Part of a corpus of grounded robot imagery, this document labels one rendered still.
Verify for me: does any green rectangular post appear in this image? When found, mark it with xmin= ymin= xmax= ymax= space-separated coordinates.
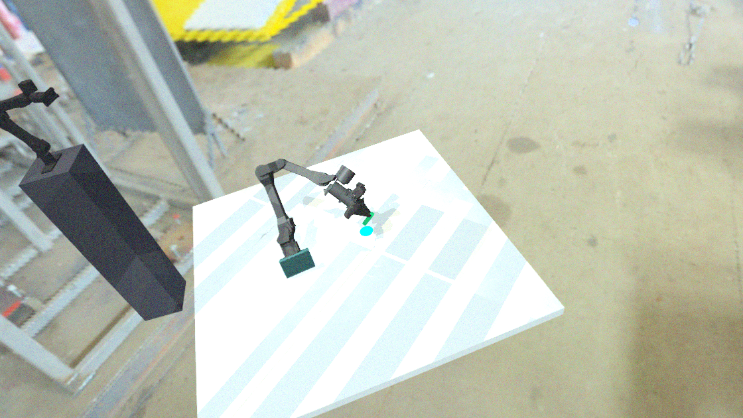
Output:
xmin=362 ymin=212 xmax=374 ymax=226

